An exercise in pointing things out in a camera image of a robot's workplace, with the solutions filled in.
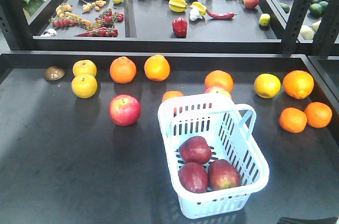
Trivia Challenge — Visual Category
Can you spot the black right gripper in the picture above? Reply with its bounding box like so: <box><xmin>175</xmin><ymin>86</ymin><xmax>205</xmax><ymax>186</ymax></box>
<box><xmin>277</xmin><ymin>217</ymin><xmax>338</xmax><ymax>224</ymax></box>

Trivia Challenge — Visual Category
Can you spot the red apple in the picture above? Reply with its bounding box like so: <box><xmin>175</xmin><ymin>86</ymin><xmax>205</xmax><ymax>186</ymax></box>
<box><xmin>178</xmin><ymin>136</ymin><xmax>212</xmax><ymax>165</ymax></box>
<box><xmin>208</xmin><ymin>159</ymin><xmax>241</xmax><ymax>191</ymax></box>
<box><xmin>109</xmin><ymin>94</ymin><xmax>141</xmax><ymax>127</ymax></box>
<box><xmin>178</xmin><ymin>162</ymin><xmax>208</xmax><ymax>193</ymax></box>
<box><xmin>204</xmin><ymin>86</ymin><xmax>232</xmax><ymax>99</ymax></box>

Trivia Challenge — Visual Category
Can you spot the light blue plastic basket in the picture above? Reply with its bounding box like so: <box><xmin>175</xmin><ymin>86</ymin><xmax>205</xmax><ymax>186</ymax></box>
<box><xmin>158</xmin><ymin>93</ymin><xmax>270</xmax><ymax>219</ymax></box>

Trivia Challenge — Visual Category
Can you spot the orange right front left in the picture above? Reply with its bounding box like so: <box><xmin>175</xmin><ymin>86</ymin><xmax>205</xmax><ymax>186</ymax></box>
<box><xmin>279</xmin><ymin>107</ymin><xmax>307</xmax><ymax>133</ymax></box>

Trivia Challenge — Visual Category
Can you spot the yellow grapefruit right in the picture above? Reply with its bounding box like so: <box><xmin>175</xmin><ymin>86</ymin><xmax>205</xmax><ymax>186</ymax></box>
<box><xmin>254</xmin><ymin>73</ymin><xmax>281</xmax><ymax>98</ymax></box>

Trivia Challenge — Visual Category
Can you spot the large orange far right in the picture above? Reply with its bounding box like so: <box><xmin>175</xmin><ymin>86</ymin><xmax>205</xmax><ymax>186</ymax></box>
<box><xmin>283</xmin><ymin>70</ymin><xmax>314</xmax><ymax>100</ymax></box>

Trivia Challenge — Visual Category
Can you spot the orange beside centre apple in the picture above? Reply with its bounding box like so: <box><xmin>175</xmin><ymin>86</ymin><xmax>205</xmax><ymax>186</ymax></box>
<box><xmin>204</xmin><ymin>70</ymin><xmax>234</xmax><ymax>92</ymax></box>

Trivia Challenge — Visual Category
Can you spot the small orange centre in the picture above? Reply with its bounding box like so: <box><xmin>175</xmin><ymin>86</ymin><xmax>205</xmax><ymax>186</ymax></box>
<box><xmin>162</xmin><ymin>91</ymin><xmax>184</xmax><ymax>102</ymax></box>

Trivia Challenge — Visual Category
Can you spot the red chili pepper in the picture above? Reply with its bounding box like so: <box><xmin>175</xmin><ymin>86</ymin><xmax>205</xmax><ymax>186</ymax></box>
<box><xmin>206</xmin><ymin>10</ymin><xmax>237</xmax><ymax>20</ymax></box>

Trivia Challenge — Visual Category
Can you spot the black wooden fruit display table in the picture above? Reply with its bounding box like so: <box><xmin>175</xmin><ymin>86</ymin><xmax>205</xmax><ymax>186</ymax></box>
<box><xmin>1</xmin><ymin>52</ymin><xmax>338</xmax><ymax>223</ymax></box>

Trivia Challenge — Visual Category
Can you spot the orange back left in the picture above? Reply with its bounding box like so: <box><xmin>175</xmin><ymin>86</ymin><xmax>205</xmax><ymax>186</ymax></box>
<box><xmin>110</xmin><ymin>56</ymin><xmax>137</xmax><ymax>84</ymax></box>

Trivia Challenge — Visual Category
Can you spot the red bell pepper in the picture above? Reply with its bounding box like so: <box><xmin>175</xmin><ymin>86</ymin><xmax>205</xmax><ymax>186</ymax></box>
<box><xmin>172</xmin><ymin>17</ymin><xmax>188</xmax><ymax>37</ymax></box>

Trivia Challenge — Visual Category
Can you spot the white garlic bulb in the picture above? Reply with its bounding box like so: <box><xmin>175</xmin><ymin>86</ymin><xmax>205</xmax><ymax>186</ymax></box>
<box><xmin>189</xmin><ymin>8</ymin><xmax>203</xmax><ymax>22</ymax></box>

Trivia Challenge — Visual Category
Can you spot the yellow starfruit left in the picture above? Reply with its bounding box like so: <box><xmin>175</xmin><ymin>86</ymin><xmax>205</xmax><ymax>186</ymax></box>
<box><xmin>168</xmin><ymin>0</ymin><xmax>188</xmax><ymax>13</ymax></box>

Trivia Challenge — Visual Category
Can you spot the yellow pear front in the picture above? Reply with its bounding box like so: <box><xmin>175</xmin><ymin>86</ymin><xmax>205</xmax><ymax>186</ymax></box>
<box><xmin>71</xmin><ymin>74</ymin><xmax>98</xmax><ymax>98</ymax></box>

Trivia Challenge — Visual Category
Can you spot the yellow pear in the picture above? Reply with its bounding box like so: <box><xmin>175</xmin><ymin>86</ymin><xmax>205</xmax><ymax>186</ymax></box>
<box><xmin>73</xmin><ymin>59</ymin><xmax>97</xmax><ymax>77</ymax></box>
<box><xmin>71</xmin><ymin>74</ymin><xmax>98</xmax><ymax>98</ymax></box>

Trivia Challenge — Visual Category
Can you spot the yellow pear back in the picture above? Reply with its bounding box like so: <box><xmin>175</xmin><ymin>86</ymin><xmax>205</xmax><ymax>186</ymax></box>
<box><xmin>73</xmin><ymin>59</ymin><xmax>97</xmax><ymax>77</ymax></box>

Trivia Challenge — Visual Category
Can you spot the brown mushroom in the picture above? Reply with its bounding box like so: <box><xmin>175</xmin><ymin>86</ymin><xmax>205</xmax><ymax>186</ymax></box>
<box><xmin>44</xmin><ymin>66</ymin><xmax>65</xmax><ymax>81</ymax></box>

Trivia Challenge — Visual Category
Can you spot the black back display tray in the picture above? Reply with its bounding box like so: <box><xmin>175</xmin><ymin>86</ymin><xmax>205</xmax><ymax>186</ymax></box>
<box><xmin>29</xmin><ymin>0</ymin><xmax>286</xmax><ymax>53</ymax></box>

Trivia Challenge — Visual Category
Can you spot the black perforated rack post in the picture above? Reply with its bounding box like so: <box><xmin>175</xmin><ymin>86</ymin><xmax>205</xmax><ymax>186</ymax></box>
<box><xmin>280</xmin><ymin>0</ymin><xmax>338</xmax><ymax>56</ymax></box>

